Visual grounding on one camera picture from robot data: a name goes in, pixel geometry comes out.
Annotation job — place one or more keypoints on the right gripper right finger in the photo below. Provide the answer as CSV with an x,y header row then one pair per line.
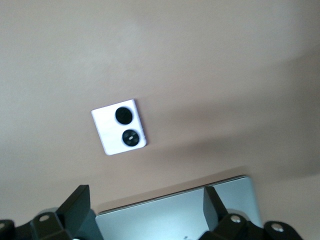
x,y
217,217

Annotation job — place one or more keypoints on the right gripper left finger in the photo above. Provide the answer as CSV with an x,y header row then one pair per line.
x,y
72,212

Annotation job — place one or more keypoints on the white flip phone two lenses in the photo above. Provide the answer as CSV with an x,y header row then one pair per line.
x,y
107,130

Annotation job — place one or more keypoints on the silver closed laptop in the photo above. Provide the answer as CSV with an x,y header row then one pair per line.
x,y
162,215

